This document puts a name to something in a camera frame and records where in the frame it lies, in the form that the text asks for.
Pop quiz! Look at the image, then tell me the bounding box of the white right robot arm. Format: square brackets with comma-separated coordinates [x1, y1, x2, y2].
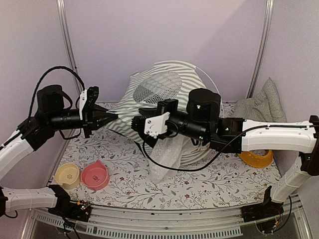
[131, 88, 319, 217]

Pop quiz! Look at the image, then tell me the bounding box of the floral table mat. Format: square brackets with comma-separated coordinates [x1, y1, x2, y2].
[60, 127, 281, 210]

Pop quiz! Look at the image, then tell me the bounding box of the yellow double pet bowl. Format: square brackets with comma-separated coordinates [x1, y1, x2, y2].
[238, 150, 273, 168]

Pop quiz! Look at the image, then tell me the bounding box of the front aluminium rail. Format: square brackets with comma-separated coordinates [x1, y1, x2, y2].
[20, 193, 310, 239]

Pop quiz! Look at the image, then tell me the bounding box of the green checked cushion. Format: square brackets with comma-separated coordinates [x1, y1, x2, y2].
[231, 78, 287, 122]

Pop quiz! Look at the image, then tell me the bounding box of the pink pet bowl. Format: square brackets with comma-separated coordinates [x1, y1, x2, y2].
[80, 160, 110, 191]

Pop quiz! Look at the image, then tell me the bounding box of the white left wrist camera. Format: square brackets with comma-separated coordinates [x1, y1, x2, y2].
[79, 86, 99, 122]

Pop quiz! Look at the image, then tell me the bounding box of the aluminium frame post right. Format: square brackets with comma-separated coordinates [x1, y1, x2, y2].
[246, 0, 275, 98]

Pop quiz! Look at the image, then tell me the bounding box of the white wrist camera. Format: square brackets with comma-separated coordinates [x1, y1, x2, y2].
[144, 112, 170, 138]
[79, 86, 99, 122]

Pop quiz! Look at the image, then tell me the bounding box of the cream pet bowl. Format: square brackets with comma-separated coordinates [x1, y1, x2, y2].
[53, 163, 80, 190]

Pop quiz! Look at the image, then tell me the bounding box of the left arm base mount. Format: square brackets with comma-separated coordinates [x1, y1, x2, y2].
[48, 192, 92, 222]

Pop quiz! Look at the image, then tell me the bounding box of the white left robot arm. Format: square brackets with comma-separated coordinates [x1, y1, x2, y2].
[0, 85, 118, 217]

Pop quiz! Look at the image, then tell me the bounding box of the aluminium frame post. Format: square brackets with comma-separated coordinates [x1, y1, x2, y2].
[56, 0, 85, 98]
[246, 0, 275, 98]

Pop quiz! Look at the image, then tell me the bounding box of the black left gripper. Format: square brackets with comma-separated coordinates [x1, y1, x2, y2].
[47, 104, 117, 137]

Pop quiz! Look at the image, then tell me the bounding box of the green striped pet tent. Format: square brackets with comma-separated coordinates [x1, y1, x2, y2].
[106, 61, 221, 183]

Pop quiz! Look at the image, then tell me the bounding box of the aluminium frame post left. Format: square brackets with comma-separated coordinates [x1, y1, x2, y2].
[56, 0, 85, 98]

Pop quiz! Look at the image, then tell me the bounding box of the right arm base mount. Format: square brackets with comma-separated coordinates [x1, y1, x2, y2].
[240, 202, 284, 222]

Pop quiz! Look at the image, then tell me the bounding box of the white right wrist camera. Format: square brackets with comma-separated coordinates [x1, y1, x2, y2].
[144, 112, 170, 138]

